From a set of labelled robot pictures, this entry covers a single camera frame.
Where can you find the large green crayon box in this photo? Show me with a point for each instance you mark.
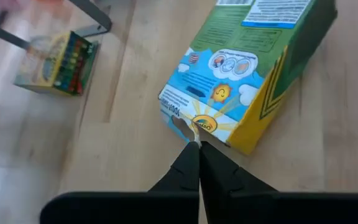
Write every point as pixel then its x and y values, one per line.
pixel 244 62

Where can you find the small crayon box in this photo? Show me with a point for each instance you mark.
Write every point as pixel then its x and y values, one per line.
pixel 61 65

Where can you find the grey perforated metal shelf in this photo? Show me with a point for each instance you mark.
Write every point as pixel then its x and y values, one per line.
pixel 95 14

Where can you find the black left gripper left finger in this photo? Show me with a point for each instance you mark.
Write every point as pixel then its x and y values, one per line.
pixel 186 177

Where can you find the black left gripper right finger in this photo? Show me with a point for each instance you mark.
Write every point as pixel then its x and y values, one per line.
pixel 219 177

